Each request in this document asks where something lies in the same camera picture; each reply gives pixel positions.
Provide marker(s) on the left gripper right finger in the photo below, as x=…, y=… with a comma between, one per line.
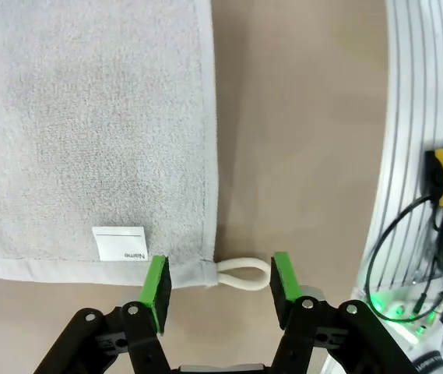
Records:
x=303, y=335

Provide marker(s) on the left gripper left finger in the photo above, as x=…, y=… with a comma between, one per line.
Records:
x=143, y=331

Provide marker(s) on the light grey towel white loop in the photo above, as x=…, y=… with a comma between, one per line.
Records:
x=88, y=117

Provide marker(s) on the white power strip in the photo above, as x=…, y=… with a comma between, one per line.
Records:
x=400, y=311

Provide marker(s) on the aluminium profile frame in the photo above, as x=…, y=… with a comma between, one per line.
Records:
x=412, y=78

